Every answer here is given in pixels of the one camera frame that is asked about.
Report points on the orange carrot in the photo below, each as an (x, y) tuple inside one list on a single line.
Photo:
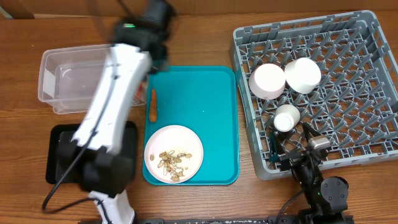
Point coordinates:
[(153, 107)]

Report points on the white cup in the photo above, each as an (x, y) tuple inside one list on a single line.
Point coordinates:
[(286, 118)]

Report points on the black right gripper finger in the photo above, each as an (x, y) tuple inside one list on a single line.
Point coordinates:
[(309, 132), (276, 148)]

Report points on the red snack wrapper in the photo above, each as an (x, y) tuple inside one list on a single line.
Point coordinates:
[(141, 93)]

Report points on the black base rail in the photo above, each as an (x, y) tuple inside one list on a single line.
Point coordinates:
[(217, 220)]

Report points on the teal plastic tray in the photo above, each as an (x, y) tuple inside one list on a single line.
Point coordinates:
[(197, 113)]

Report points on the pink plate with food scraps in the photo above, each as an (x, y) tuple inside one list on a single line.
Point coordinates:
[(173, 154)]

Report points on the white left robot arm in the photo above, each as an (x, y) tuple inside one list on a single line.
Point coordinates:
[(92, 157)]

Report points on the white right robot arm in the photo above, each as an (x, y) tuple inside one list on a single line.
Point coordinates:
[(326, 197)]

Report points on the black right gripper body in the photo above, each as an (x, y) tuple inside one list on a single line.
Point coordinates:
[(290, 161)]

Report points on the white bowl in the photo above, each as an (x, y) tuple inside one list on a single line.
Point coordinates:
[(302, 75)]

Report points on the pink bowl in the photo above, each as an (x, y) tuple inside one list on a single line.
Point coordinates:
[(267, 81)]

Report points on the grey dishwasher rack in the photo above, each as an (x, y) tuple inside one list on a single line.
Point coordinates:
[(355, 103)]

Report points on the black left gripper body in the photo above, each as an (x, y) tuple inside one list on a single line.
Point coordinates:
[(160, 61)]

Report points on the black tray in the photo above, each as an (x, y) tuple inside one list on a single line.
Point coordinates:
[(61, 134)]

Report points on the clear plastic container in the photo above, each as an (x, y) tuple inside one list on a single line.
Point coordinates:
[(76, 79)]

